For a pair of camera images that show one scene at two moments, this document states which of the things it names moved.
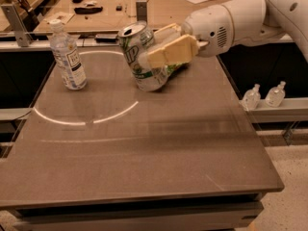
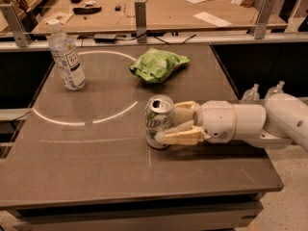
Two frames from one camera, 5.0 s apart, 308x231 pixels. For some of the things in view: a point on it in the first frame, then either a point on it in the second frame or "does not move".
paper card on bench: [62, 16] does not move
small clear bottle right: [274, 95] does not move
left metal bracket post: [22, 37] does not move
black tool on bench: [89, 11] does not move
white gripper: [209, 32] → [217, 120]
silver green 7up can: [137, 39] → [159, 116]
